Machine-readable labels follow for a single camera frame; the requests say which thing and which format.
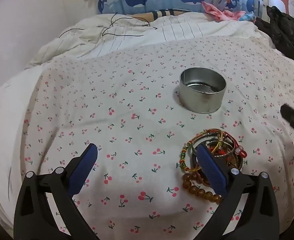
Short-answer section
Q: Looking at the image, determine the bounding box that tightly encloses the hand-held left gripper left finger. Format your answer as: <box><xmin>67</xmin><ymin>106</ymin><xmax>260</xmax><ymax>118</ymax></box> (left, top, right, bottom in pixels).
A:
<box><xmin>14</xmin><ymin>143</ymin><xmax>99</xmax><ymax>240</ymax></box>

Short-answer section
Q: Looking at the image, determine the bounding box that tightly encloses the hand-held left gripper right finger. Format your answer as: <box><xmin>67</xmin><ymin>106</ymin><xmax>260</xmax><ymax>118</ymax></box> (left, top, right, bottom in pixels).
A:
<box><xmin>192</xmin><ymin>145</ymin><xmax>279</xmax><ymax>240</ymax></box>

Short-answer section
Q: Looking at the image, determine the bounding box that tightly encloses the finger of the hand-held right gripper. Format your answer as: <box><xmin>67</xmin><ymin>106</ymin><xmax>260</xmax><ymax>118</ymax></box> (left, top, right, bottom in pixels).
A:
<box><xmin>281</xmin><ymin>104</ymin><xmax>294</xmax><ymax>165</ymax></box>

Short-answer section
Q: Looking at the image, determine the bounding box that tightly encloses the amber bead bracelet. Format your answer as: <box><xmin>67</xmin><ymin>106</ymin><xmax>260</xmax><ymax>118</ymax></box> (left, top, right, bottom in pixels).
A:
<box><xmin>182</xmin><ymin>171</ymin><xmax>223</xmax><ymax>203</ymax></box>

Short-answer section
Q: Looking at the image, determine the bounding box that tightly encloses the colourful braided cord bracelet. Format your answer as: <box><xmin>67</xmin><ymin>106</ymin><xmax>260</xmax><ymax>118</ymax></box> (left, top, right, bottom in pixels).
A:
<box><xmin>176</xmin><ymin>129</ymin><xmax>237</xmax><ymax>173</ymax></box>

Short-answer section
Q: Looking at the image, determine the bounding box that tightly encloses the silver bangle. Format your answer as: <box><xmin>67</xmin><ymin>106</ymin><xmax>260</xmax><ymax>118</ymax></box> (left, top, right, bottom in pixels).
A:
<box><xmin>191</xmin><ymin>133</ymin><xmax>237</xmax><ymax>158</ymax></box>

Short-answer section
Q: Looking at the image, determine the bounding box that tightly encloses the round metal tin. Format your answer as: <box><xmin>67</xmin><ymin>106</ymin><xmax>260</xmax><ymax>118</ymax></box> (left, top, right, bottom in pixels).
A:
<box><xmin>179</xmin><ymin>67</ymin><xmax>227</xmax><ymax>114</ymax></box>

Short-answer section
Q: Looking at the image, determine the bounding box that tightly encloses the cherry print bed sheet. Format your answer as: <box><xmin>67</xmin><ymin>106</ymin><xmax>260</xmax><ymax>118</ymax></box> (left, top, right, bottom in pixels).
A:
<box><xmin>0</xmin><ymin>34</ymin><xmax>294</xmax><ymax>240</ymax></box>

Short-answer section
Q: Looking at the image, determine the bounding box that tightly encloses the black jacket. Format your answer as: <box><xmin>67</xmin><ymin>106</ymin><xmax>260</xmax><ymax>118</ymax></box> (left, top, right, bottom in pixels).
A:
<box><xmin>256</xmin><ymin>5</ymin><xmax>294</xmax><ymax>67</ymax></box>

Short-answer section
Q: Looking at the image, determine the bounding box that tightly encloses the light blue cloth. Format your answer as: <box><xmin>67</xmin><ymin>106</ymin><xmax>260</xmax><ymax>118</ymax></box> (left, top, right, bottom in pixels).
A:
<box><xmin>238</xmin><ymin>12</ymin><xmax>258</xmax><ymax>22</ymax></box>

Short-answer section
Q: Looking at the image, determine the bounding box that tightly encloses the pink cloth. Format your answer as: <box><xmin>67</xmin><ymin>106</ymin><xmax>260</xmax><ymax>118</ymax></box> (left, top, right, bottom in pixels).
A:
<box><xmin>201</xmin><ymin>1</ymin><xmax>247</xmax><ymax>22</ymax></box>

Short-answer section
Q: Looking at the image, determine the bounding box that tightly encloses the white striped quilt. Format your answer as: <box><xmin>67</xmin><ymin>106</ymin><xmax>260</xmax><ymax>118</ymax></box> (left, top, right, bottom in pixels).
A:
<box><xmin>24</xmin><ymin>12</ymin><xmax>272</xmax><ymax>69</ymax></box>

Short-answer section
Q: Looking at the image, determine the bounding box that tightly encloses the striped pillow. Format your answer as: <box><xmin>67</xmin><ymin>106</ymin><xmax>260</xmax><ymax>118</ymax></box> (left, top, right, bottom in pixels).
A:
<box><xmin>132</xmin><ymin>9</ymin><xmax>198</xmax><ymax>20</ymax></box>

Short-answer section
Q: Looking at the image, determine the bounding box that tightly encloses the black cable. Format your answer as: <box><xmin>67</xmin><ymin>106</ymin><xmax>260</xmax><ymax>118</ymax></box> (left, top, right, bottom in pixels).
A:
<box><xmin>59</xmin><ymin>12</ymin><xmax>158</xmax><ymax>40</ymax></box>

